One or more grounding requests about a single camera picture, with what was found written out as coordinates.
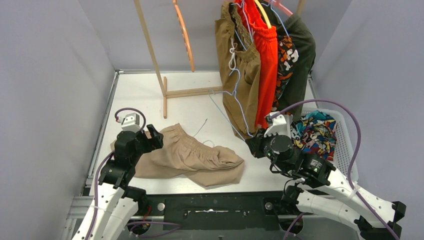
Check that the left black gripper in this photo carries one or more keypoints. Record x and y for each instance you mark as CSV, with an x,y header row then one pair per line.
x,y
149,139

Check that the cream wooden hanger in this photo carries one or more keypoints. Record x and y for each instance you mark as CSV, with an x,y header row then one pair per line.
x,y
263,13

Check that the wooden clothes hanger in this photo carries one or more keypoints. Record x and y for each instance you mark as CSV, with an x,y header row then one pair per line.
x,y
185,35

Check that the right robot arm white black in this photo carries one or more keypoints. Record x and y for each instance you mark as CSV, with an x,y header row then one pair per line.
x,y
322,189

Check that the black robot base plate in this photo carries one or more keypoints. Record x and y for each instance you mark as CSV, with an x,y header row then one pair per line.
x,y
216,216

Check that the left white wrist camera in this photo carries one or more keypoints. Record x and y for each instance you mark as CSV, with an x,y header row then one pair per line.
x,y
131,123

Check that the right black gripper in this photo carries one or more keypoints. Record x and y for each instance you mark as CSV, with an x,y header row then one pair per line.
x,y
256,143

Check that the white plastic basket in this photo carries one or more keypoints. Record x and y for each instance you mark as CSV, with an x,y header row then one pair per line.
x,y
343,150

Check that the olive brown shorts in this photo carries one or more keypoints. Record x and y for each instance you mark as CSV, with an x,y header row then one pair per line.
x,y
235,50

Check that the light blue wire hanger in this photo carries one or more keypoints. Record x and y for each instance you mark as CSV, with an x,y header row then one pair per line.
x,y
233,94

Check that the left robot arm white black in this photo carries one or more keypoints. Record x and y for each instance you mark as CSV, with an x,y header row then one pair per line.
x,y
115,201

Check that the white shorts drawstring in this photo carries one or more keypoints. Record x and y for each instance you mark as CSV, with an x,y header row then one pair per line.
x,y
202,135

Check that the dark green patterned shorts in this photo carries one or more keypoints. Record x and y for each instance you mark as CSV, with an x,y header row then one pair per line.
x,y
296,52

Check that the pink plastic hanger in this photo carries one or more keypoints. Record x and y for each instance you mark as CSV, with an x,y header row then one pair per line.
x,y
280,6

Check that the beige shorts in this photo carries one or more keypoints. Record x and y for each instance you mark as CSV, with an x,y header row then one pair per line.
x,y
182,154

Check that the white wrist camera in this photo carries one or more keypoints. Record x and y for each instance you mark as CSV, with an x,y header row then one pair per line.
x,y
278,124
131,123

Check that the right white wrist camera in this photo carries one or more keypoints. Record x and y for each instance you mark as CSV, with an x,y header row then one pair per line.
x,y
278,124

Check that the red orange shorts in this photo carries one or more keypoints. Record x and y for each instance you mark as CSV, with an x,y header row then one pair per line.
x,y
267,47

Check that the comic print shorts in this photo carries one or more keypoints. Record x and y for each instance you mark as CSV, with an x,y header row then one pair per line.
x,y
315,133

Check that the wooden clothes rack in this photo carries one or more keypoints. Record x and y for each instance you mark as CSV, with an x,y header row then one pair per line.
x,y
163,81

